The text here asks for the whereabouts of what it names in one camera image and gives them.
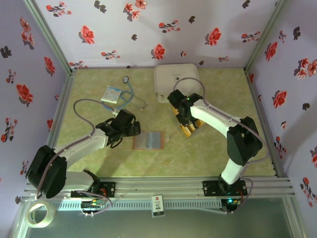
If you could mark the pink card holder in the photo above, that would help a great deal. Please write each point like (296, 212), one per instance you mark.
(148, 140)

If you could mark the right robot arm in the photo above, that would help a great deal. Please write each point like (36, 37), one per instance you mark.
(210, 116)

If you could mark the wooden card rack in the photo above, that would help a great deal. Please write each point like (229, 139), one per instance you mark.
(188, 131)

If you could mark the blue stethoscope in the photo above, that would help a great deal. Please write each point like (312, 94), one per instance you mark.
(131, 89)

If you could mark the white blue sealed packet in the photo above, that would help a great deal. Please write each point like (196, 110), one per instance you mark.
(111, 94)

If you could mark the white zippered medical case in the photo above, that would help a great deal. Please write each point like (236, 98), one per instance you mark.
(166, 74)

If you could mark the small controller board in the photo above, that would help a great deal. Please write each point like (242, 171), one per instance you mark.
(92, 204)
(230, 203)

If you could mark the white black label tag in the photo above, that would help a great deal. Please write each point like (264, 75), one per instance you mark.
(157, 205)

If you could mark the clear tape roll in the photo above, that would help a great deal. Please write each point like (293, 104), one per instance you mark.
(51, 215)

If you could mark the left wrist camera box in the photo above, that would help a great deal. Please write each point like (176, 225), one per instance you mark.
(125, 117)

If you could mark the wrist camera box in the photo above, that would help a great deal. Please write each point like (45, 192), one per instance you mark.
(176, 98)
(125, 117)

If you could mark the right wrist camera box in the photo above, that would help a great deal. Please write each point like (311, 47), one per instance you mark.
(176, 98)

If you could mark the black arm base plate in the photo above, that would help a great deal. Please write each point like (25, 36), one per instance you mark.
(109, 189)
(210, 188)

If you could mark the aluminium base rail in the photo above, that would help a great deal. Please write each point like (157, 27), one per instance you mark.
(161, 186)

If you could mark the aluminium side rail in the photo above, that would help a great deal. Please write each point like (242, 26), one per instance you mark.
(58, 116)
(265, 119)

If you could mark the aluminium frame post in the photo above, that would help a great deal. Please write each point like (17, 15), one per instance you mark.
(49, 37)
(267, 34)

